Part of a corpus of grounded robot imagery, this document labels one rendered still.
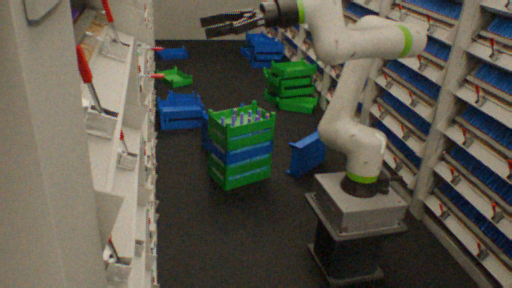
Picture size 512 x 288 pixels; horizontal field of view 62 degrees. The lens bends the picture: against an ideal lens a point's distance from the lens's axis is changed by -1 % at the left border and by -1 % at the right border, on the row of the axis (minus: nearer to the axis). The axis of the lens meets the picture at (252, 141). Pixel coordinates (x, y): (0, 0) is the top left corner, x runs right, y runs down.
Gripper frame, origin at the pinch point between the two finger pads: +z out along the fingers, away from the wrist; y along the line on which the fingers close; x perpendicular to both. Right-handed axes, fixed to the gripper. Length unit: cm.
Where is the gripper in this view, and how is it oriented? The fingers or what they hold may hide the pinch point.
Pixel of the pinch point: (206, 27)
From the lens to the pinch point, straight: 128.2
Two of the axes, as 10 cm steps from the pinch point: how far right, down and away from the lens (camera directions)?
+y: -2.0, -4.6, 8.7
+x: -1.5, -8.6, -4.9
